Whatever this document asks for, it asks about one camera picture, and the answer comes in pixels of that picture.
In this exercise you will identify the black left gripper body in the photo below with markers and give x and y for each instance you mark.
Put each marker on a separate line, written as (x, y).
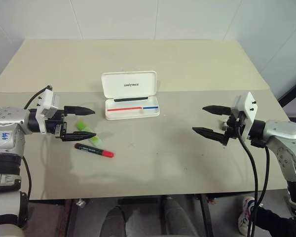
(51, 123)

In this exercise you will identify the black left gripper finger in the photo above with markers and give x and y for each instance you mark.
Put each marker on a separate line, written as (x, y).
(79, 135)
(79, 111)

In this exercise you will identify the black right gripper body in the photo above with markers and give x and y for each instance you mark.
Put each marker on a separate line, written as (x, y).
(233, 127)

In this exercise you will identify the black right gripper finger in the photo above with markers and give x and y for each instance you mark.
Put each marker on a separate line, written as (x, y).
(209, 133)
(218, 110)

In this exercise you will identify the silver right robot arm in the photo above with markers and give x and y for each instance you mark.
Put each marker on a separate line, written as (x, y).
(283, 133)

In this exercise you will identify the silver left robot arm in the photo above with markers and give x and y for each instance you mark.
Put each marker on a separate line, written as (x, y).
(5, 118)

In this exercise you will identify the white open pencil case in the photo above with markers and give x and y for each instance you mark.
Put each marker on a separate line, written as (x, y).
(129, 85)

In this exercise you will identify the green highlighter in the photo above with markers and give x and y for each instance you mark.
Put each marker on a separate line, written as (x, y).
(82, 126)

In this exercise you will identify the black marker with red cap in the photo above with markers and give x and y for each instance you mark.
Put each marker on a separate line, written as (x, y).
(91, 149)

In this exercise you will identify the red pen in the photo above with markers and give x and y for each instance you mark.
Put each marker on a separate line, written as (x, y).
(124, 108)

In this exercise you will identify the black pen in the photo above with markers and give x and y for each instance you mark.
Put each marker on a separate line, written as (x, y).
(130, 99)

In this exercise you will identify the blue pen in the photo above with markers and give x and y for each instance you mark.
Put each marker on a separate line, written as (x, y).
(150, 107)

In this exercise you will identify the small crumpled silver scrap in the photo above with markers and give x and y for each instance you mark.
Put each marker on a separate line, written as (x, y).
(80, 203)

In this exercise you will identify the cream table sheet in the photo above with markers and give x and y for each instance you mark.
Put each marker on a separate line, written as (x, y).
(143, 56)

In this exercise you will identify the grey rounded shape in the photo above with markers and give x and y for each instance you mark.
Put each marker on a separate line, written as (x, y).
(175, 217)

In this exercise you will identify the white sneaker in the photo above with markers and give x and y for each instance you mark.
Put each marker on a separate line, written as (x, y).
(245, 217)

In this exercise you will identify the dark rounded shape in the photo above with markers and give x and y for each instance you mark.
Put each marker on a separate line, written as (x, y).
(114, 222)

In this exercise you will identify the black trouser leg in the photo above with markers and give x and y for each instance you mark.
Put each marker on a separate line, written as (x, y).
(273, 222)

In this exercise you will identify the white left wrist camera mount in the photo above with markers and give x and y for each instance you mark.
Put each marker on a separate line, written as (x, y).
(48, 98)

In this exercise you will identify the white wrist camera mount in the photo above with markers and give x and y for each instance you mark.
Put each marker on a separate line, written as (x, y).
(48, 98)
(246, 106)

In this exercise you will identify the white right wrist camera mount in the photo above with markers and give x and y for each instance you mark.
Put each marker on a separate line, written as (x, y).
(246, 106)

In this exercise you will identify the black table frame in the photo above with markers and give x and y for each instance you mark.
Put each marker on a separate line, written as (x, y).
(206, 214)

